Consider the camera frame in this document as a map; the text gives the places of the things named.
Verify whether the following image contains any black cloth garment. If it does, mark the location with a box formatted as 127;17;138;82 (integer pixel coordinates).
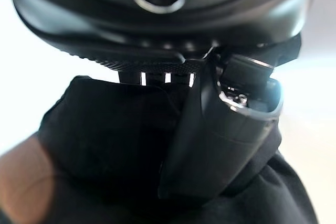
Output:
36;76;320;224

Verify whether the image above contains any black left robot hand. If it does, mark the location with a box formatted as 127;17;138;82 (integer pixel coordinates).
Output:
4;0;319;199

